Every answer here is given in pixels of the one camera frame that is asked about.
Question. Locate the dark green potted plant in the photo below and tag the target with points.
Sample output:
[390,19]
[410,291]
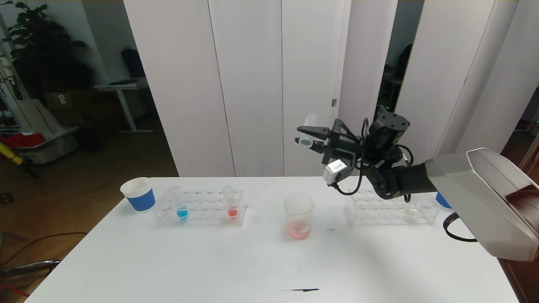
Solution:
[42,50]

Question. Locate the dark floor outlet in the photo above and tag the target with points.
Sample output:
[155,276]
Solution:
[6,198]

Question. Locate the black backpack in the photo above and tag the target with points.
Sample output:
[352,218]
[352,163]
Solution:
[132,63]

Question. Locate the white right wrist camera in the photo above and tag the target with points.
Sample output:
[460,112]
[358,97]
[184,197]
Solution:
[334,170]

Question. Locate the white pigment test tube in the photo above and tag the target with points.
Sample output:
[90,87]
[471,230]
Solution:
[410,214]

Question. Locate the red pigment test tube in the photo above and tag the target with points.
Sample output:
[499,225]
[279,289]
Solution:
[310,122]
[232,213]

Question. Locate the clear plastic test tube rack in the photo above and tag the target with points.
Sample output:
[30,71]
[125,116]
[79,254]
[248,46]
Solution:
[202,210]
[379,214]

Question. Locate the clear plastic beaker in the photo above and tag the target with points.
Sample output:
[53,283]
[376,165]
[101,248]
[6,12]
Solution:
[299,231]

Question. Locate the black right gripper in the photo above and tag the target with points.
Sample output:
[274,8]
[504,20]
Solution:
[335,141]

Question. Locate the white mobile machine base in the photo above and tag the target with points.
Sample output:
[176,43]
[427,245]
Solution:
[38,122]

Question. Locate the yellow black tool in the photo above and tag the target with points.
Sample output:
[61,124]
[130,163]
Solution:
[12,158]

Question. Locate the white blue paper cup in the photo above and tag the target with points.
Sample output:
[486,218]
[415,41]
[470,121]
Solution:
[442,201]
[140,200]

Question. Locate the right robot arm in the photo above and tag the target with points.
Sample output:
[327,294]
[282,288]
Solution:
[484,189]

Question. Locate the blue pigment test tube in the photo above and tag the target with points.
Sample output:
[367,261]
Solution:
[182,213]

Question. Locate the red plastic item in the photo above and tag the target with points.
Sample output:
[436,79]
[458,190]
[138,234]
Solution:
[21,141]

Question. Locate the brown cardboard box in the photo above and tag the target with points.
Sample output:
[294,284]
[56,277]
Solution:
[73,105]

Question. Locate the grey metal stand leg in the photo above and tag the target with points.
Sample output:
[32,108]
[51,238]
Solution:
[38,266]

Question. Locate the black office chair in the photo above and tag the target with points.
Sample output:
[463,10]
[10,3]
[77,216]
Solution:
[405,63]

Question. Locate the white standing desk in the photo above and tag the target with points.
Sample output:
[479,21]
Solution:
[122,88]

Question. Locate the white folding partition screen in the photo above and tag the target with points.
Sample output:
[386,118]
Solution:
[442,84]
[252,84]

